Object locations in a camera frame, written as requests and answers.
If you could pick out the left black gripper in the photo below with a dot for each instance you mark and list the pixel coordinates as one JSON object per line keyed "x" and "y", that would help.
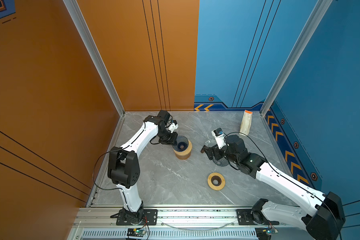
{"x": 173, "y": 138}

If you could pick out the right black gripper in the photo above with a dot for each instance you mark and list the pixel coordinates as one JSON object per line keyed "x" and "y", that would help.
{"x": 208, "y": 151}

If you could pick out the blue glass dripper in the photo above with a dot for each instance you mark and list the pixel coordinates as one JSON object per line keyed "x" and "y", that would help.
{"x": 181, "y": 144}

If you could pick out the coffee filter bag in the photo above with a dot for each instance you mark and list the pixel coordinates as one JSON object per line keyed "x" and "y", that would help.
{"x": 246, "y": 123}

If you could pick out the grey glass dripper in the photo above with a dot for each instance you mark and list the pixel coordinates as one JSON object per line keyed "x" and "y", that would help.
{"x": 222, "y": 162}

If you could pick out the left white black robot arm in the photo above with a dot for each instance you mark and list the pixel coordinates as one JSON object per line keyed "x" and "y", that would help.
{"x": 124, "y": 168}

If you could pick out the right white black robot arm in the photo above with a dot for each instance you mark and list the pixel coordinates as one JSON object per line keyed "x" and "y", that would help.
{"x": 321, "y": 215}

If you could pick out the amber glass pitcher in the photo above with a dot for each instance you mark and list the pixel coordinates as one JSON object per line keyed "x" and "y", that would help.
{"x": 182, "y": 155}

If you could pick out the right circuit board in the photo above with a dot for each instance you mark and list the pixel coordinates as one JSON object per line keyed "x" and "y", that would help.
{"x": 266, "y": 233}

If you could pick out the circuit board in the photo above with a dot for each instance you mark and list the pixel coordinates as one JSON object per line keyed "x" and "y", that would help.
{"x": 136, "y": 233}
{"x": 266, "y": 233}

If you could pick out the left circuit board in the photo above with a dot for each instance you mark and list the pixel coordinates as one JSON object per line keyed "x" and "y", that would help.
{"x": 136, "y": 233}

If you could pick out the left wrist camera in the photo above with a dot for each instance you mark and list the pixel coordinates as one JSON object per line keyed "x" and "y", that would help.
{"x": 173, "y": 126}

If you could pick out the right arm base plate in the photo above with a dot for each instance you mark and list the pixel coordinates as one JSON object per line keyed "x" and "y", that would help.
{"x": 246, "y": 217}

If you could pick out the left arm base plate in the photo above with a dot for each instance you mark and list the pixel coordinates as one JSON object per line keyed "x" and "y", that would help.
{"x": 127, "y": 218}

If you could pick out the aluminium front rail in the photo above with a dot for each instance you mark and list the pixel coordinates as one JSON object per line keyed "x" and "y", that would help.
{"x": 177, "y": 223}

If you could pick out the left aluminium corner post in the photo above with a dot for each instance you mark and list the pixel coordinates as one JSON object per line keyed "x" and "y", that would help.
{"x": 89, "y": 42}

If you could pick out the aluminium corner post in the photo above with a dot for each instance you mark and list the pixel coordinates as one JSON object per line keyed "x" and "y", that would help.
{"x": 89, "y": 42}
{"x": 307, "y": 32}

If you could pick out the right aluminium corner post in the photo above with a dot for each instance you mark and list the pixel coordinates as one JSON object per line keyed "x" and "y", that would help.
{"x": 307, "y": 32}

